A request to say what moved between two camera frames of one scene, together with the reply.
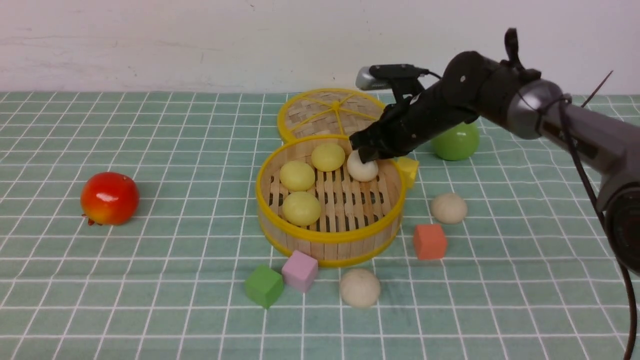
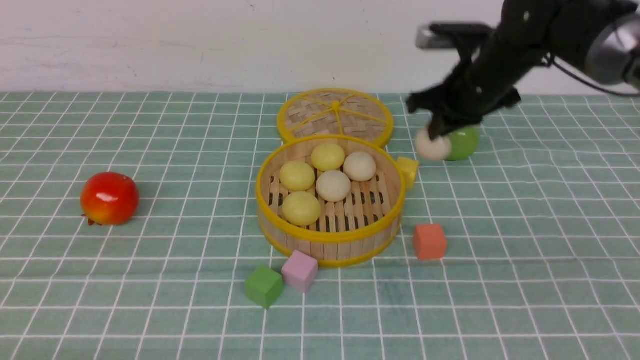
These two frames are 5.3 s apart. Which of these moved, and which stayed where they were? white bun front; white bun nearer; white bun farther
Moved: white bun front; white bun nearer
Stayed: white bun farther
